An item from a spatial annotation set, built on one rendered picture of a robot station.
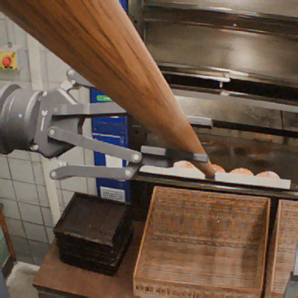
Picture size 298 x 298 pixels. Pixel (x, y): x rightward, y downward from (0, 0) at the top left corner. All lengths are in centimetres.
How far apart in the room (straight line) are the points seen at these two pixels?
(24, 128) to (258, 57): 138
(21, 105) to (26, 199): 205
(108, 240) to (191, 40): 89
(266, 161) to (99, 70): 190
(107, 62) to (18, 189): 239
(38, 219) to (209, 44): 141
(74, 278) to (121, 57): 197
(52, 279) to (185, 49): 118
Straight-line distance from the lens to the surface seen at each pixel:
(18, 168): 244
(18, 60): 201
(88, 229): 203
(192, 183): 167
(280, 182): 152
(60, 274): 215
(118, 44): 16
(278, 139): 199
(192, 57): 182
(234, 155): 205
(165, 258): 218
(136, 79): 20
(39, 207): 256
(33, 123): 54
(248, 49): 181
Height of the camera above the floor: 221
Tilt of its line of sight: 35 degrees down
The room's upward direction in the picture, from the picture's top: straight up
